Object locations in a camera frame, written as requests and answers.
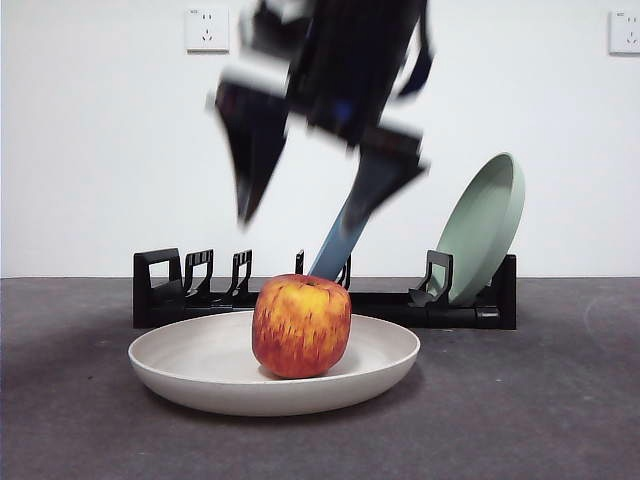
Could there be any red yellow apple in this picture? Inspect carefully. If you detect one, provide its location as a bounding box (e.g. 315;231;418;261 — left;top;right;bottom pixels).
251;273;353;380

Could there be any pale yellow beige plate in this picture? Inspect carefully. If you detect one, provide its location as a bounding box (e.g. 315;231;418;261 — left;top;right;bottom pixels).
127;309;421;418

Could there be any blue plate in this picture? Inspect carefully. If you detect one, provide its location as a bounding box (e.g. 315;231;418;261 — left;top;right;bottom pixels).
306;199;362;287

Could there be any pale green plate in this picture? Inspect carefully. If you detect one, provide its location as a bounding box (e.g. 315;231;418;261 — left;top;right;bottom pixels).
433;152;527;306

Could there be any black plate rack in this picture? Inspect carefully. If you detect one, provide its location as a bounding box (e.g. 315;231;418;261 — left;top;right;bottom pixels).
132;248;518;331

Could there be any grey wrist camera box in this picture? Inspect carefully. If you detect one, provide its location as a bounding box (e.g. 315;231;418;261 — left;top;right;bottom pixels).
238;0;314;64

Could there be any white wall socket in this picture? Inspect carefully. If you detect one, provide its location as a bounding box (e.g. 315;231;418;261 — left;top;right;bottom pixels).
185;7;231;55
608;10;640;57

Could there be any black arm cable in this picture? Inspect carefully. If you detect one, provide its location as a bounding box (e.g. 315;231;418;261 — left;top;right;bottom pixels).
397;0;437;100

